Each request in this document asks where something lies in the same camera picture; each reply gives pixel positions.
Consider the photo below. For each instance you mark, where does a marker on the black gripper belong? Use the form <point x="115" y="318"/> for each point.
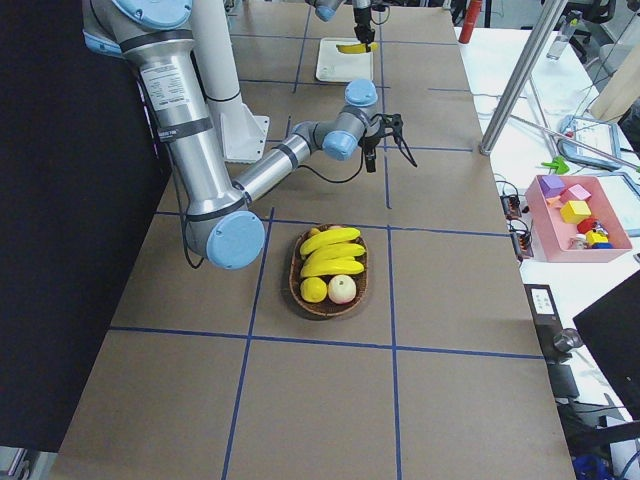
<point x="370" y="144"/>
<point x="361" y="14"/>

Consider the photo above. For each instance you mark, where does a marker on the yellow banana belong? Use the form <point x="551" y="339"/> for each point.
<point x="357" y="48"/>
<point x="327" y="237"/>
<point x="336" y="251"/>
<point x="346" y="266"/>

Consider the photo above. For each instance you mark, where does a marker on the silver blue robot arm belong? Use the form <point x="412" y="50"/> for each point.
<point x="182" y="56"/>
<point x="325" y="10"/>

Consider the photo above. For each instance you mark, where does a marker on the white bear print tray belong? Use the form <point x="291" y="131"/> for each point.
<point x="335" y="67"/>

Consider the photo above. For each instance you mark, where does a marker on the red bottle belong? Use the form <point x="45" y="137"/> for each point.
<point x="472" y="13"/>

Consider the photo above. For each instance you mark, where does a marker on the pink white apple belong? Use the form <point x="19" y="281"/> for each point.
<point x="342" y="289"/>

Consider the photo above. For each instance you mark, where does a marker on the yellow lemon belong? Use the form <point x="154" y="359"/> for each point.
<point x="313" y="290"/>

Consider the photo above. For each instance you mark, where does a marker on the purple toy cube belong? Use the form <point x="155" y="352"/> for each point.
<point x="551" y="185"/>

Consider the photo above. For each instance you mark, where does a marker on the clear water bottle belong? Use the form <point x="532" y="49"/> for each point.
<point x="566" y="31"/>

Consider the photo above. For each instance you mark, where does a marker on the pink plastic bin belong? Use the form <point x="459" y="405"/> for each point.
<point x="599" y="239"/>

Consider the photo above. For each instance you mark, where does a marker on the yellow toy cube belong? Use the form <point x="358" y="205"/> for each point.
<point x="575" y="211"/>

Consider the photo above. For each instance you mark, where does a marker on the blue cased tablet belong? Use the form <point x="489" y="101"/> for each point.
<point x="624" y="182"/>
<point x="590" y="142"/>

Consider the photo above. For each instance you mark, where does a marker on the black monitor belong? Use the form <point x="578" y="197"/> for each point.
<point x="610" y="330"/>

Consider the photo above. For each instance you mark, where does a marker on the aluminium frame post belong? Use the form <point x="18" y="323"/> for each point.
<point x="530" y="54"/>

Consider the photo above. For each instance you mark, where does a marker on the green handled reach grabber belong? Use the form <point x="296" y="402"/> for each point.
<point x="560" y="135"/>

